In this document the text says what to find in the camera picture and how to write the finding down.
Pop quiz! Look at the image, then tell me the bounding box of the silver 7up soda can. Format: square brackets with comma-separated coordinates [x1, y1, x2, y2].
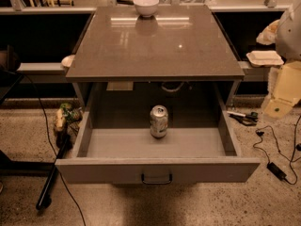
[150, 105, 168, 138]

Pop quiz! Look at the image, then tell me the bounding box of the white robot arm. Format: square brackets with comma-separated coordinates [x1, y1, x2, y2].
[257, 0, 301, 121]

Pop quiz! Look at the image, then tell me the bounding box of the open grey top drawer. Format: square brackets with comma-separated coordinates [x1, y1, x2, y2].
[55, 82, 260, 184]

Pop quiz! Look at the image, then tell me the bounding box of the grey cabinet with counter top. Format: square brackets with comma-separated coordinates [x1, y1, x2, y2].
[66, 6, 244, 105]

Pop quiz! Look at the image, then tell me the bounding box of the green snack bag pile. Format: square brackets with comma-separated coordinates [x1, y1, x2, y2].
[54, 103, 83, 148]

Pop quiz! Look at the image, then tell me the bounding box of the white plate on left ledge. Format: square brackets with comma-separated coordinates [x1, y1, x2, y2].
[61, 55, 75, 68]

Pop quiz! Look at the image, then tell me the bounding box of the white ceramic bowl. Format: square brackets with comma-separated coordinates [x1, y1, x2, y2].
[134, 0, 159, 17]

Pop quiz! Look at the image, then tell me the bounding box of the grey right ledge shelf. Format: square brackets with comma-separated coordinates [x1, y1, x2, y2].
[239, 61, 270, 82]

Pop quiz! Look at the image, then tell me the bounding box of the grey ledge shelf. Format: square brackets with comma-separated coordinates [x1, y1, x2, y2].
[239, 61, 270, 82]
[18, 63, 67, 84]

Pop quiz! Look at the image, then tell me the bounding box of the white foam takeout container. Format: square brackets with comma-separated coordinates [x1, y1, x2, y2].
[246, 50, 284, 67]

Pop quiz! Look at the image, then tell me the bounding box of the grey left ledge shelf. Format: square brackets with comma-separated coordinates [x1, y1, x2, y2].
[18, 63, 67, 84]

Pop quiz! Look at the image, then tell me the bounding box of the black pole on floor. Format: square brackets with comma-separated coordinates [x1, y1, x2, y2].
[36, 136, 70, 211]

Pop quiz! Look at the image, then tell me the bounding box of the black metal drawer handle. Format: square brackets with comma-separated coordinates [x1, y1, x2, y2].
[141, 174, 173, 186]

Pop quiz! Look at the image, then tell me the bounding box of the black floor cable left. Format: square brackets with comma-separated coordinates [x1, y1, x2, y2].
[18, 73, 87, 226]

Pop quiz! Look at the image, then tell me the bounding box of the black power adapter with cable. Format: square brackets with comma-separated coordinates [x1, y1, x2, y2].
[252, 116, 301, 186]

